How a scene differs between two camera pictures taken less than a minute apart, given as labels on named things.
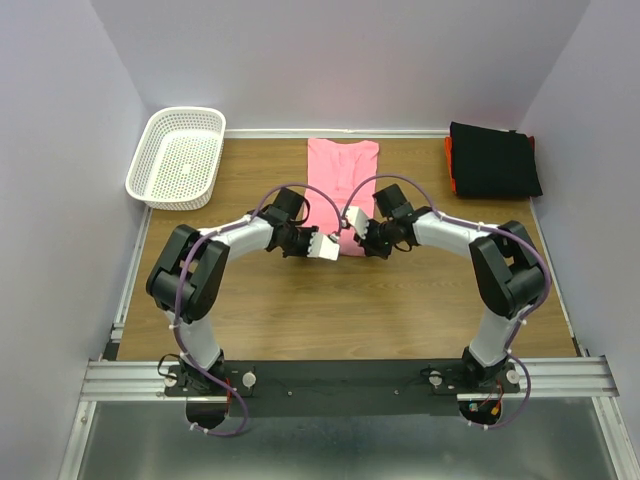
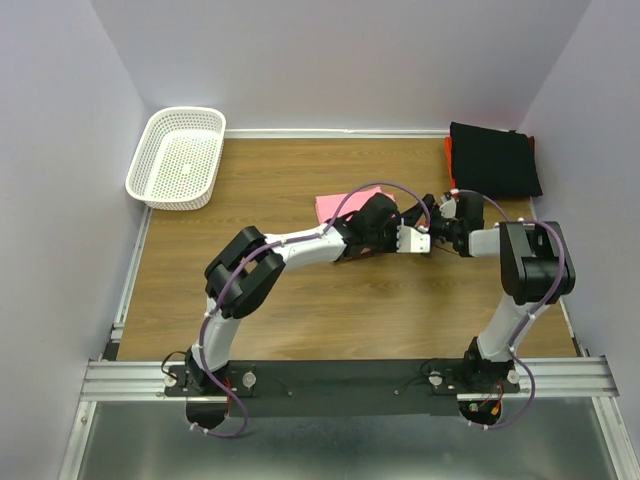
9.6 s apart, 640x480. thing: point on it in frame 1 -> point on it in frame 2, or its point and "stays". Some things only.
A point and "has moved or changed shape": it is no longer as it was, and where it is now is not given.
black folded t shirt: x=492 y=162 stays
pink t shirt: x=340 y=174 has moved or changed shape
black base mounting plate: x=256 y=389 stays
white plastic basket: x=178 y=163 stays
